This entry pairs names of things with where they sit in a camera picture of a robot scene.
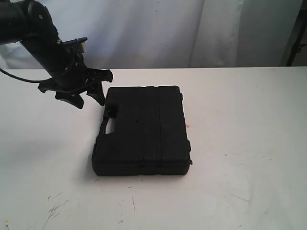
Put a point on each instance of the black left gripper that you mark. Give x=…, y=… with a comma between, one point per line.
x=68, y=72

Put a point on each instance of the black plastic tool case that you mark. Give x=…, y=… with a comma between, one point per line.
x=143, y=132

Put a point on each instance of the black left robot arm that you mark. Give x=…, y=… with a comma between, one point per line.
x=30, y=23

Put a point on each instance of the white backdrop curtain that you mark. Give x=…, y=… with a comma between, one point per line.
x=147, y=34

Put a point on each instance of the black metal stand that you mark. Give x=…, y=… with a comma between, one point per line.
x=296, y=40

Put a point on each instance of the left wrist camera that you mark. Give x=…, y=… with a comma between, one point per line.
x=76, y=45

